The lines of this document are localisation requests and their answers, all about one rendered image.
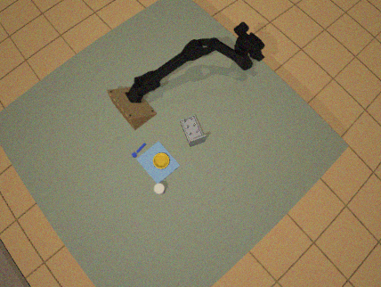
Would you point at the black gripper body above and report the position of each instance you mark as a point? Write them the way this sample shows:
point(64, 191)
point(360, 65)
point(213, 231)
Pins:
point(242, 29)

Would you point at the blue flat mat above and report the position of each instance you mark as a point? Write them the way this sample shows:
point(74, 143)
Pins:
point(157, 174)

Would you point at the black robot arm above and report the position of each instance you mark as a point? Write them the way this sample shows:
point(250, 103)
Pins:
point(191, 52)

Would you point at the beige cylinder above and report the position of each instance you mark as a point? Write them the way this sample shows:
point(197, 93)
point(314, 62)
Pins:
point(159, 189)

